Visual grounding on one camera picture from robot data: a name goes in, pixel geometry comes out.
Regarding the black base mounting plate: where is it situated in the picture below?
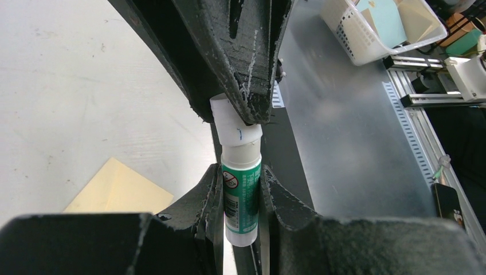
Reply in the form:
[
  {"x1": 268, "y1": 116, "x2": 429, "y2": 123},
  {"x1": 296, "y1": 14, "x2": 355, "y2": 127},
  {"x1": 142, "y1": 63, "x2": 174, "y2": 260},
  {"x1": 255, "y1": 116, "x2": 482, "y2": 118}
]
[{"x1": 224, "y1": 108, "x2": 314, "y2": 274}]

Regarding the green white glue stick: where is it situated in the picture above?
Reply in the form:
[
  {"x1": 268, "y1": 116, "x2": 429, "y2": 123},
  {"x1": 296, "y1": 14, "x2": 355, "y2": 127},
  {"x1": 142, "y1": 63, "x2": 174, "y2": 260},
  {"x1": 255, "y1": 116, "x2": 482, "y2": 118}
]
[{"x1": 221, "y1": 140, "x2": 262, "y2": 248}]

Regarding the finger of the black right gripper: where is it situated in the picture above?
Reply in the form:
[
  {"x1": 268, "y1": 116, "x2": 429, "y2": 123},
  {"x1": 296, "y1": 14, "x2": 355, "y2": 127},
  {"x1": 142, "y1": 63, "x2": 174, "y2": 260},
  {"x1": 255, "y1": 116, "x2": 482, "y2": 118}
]
[
  {"x1": 174, "y1": 1, "x2": 293, "y2": 125},
  {"x1": 110, "y1": 1, "x2": 222, "y2": 123}
]

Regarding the white plastic basket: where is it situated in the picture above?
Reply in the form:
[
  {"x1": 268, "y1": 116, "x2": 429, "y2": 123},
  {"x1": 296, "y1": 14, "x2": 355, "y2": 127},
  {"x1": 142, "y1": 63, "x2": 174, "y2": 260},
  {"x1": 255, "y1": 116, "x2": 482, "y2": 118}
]
[{"x1": 320, "y1": 1, "x2": 447, "y2": 66}]

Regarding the right white cable duct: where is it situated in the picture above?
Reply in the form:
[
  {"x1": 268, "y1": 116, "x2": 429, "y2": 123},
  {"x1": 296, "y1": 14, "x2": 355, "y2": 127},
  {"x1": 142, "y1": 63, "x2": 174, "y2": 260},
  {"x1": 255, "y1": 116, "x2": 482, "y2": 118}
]
[{"x1": 271, "y1": 81, "x2": 285, "y2": 109}]

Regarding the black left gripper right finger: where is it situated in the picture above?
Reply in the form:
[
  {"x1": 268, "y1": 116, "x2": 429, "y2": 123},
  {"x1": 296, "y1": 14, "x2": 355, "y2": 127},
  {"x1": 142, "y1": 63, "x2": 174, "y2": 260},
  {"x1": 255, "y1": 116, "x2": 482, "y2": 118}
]
[{"x1": 259, "y1": 166, "x2": 485, "y2": 274}]

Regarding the left white cable duct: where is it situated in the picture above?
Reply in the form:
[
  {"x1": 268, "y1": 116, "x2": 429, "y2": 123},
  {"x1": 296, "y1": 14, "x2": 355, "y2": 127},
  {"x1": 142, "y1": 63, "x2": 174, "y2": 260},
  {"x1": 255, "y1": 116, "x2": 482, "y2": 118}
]
[{"x1": 382, "y1": 82, "x2": 434, "y2": 186}]

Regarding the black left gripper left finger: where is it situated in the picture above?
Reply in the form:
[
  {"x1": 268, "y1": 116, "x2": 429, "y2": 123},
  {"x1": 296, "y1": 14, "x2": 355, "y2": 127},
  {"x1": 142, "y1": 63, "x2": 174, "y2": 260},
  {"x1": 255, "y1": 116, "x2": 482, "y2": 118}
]
[{"x1": 1, "y1": 164, "x2": 224, "y2": 274}]

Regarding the white cable duct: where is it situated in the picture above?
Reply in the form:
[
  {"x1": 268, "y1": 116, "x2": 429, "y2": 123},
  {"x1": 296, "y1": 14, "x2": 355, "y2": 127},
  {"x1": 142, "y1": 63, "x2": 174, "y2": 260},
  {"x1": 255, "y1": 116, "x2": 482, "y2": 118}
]
[
  {"x1": 271, "y1": 81, "x2": 285, "y2": 109},
  {"x1": 382, "y1": 82, "x2": 434, "y2": 186}
]

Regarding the cream paper envelope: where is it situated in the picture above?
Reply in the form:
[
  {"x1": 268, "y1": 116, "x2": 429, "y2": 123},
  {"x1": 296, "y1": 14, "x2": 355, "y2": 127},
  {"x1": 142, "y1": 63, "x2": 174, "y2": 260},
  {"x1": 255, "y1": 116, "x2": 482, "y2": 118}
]
[{"x1": 64, "y1": 158, "x2": 174, "y2": 214}]

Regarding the white glue stick cap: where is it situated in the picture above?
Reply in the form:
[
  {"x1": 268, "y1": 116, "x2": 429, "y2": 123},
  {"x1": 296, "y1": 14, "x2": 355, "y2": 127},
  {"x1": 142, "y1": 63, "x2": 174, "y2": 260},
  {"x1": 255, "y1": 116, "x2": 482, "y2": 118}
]
[{"x1": 210, "y1": 94, "x2": 262, "y2": 147}]

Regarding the black phone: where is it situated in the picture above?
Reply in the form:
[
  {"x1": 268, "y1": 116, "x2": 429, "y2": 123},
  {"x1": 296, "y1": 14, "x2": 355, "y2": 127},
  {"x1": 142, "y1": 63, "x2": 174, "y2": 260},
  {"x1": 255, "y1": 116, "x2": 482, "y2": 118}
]
[{"x1": 431, "y1": 183, "x2": 466, "y2": 230}]

